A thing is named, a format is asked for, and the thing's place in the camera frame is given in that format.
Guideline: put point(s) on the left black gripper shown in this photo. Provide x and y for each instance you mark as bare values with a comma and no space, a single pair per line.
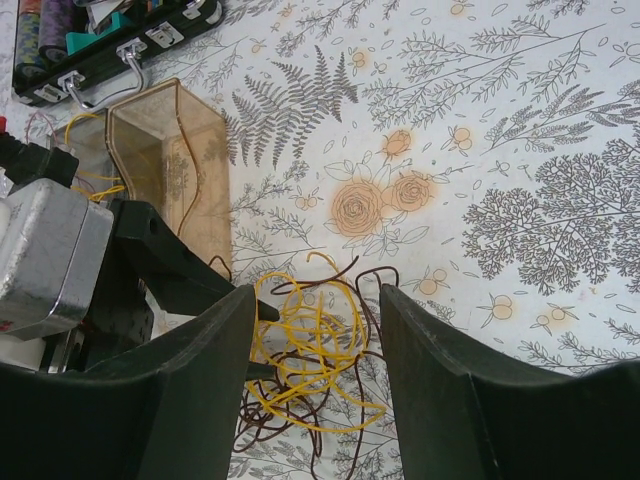
119,318

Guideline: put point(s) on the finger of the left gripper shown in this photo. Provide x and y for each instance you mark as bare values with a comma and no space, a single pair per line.
256,371

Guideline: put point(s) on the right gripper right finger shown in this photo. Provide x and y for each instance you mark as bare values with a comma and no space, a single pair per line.
466,411

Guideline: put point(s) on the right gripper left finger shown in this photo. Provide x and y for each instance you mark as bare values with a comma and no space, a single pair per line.
164,410

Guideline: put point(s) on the clear plastic organizer box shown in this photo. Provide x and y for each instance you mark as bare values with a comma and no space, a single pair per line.
167,147

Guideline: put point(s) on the floral table mat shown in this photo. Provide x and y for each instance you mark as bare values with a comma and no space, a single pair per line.
492,156

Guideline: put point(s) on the teal card box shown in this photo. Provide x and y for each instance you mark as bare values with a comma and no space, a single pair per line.
76,42

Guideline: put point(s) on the black poker chip case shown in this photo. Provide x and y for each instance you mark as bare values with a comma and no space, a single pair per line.
158,26

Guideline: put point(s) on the purple poker chip row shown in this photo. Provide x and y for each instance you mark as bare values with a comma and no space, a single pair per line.
56,21

